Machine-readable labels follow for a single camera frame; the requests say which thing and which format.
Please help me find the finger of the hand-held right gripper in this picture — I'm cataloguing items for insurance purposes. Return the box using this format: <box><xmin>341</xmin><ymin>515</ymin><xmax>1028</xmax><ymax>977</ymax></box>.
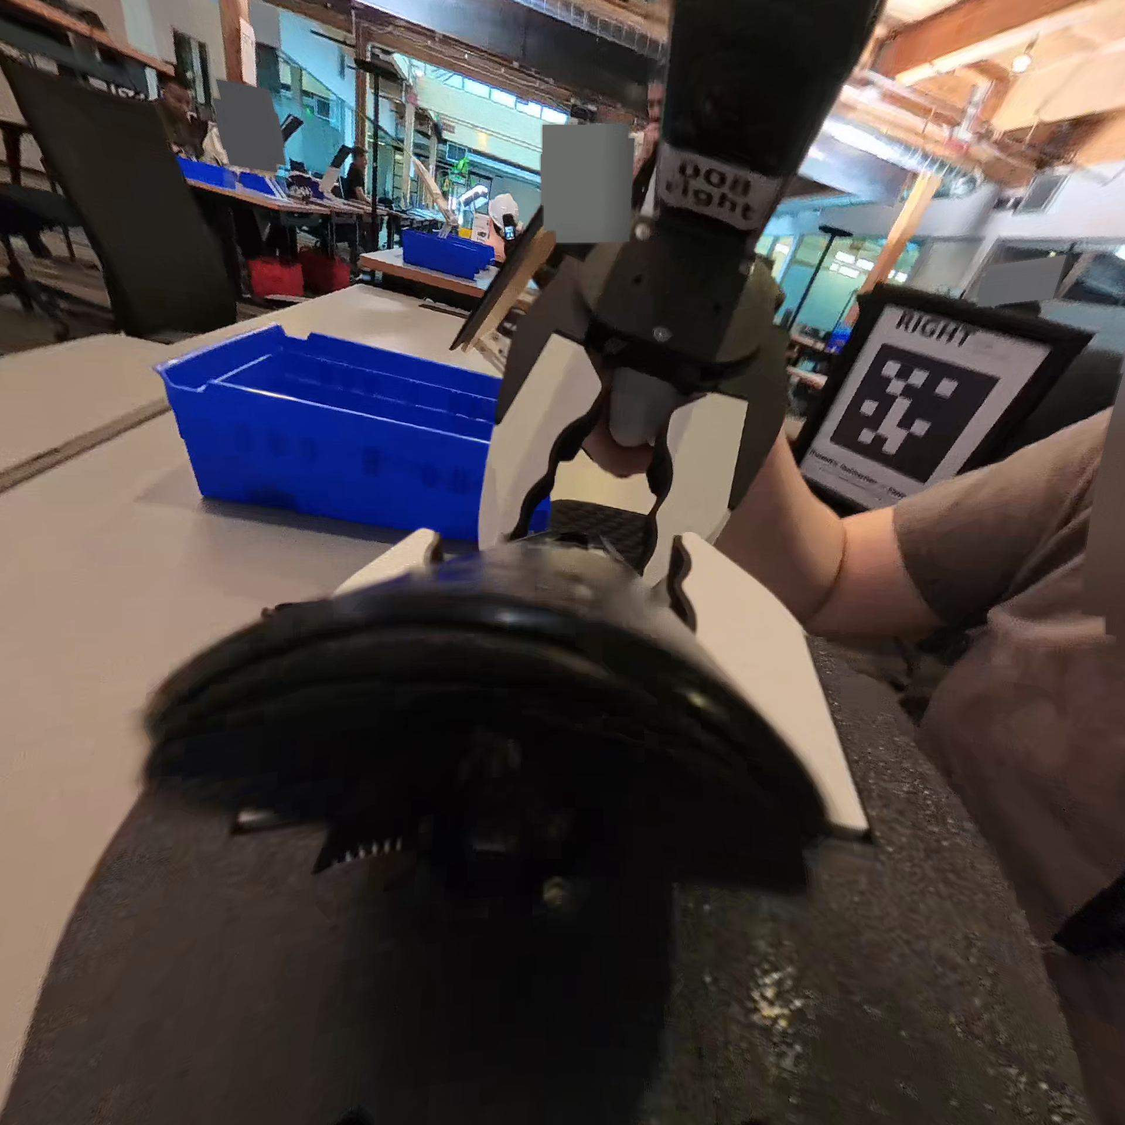
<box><xmin>477</xmin><ymin>331</ymin><xmax>609</xmax><ymax>545</ymax></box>
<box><xmin>636</xmin><ymin>395</ymin><xmax>749</xmax><ymax>573</ymax></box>

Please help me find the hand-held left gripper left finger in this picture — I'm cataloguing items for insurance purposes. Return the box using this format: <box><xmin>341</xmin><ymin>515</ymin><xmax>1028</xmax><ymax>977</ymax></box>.
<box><xmin>332</xmin><ymin>527</ymin><xmax>443</xmax><ymax>597</ymax></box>

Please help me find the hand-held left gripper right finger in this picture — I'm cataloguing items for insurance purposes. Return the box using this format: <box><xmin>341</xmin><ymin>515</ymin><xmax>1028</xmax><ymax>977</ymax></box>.
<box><xmin>668</xmin><ymin>531</ymin><xmax>872</xmax><ymax>840</ymax></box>

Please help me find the black remote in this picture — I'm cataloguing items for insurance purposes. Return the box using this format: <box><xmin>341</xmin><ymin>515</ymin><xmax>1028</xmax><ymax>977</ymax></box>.
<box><xmin>144</xmin><ymin>531</ymin><xmax>823</xmax><ymax>845</ymax></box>

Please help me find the blue plastic bin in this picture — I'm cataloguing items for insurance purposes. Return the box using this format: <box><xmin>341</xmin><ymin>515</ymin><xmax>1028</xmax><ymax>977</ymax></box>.
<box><xmin>153</xmin><ymin>323</ymin><xmax>553</xmax><ymax>541</ymax></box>

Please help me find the person's right hand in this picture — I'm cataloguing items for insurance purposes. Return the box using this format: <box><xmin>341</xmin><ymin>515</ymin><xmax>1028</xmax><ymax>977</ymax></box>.
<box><xmin>580</xmin><ymin>415</ymin><xmax>657</xmax><ymax>481</ymax></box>

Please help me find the thin black framed board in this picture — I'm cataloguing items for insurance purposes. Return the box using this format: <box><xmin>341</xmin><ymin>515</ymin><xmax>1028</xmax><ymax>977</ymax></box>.
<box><xmin>450</xmin><ymin>206</ymin><xmax>557</xmax><ymax>352</ymax></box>

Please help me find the black floor lamp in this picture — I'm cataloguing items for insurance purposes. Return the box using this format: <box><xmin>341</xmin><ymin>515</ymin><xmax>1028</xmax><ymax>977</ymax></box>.
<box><xmin>794</xmin><ymin>224</ymin><xmax>854</xmax><ymax>327</ymax></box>

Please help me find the black framed marker sign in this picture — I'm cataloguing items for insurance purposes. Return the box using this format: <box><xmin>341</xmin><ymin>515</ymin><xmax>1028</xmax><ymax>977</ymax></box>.
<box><xmin>791</xmin><ymin>281</ymin><xmax>1096</xmax><ymax>515</ymax></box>

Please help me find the person's grey-brown t-shirt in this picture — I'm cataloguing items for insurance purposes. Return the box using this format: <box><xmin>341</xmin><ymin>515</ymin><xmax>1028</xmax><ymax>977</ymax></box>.
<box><xmin>892</xmin><ymin>408</ymin><xmax>1125</xmax><ymax>1125</ymax></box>

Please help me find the black office chair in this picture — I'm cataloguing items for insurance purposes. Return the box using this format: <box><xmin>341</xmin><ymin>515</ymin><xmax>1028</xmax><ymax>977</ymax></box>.
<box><xmin>0</xmin><ymin>52</ymin><xmax>239</xmax><ymax>344</ymax></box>

